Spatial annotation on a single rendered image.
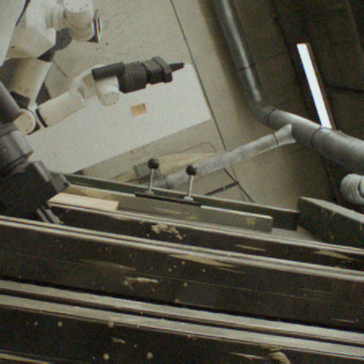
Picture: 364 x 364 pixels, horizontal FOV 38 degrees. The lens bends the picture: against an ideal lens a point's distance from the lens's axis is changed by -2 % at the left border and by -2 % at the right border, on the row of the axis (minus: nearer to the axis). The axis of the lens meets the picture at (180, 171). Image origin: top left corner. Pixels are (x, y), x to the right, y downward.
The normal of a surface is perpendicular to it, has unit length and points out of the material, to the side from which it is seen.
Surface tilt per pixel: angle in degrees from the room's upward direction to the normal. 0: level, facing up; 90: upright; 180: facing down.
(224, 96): 90
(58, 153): 90
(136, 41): 90
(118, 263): 90
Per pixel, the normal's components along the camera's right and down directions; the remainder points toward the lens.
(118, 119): 0.11, 0.22
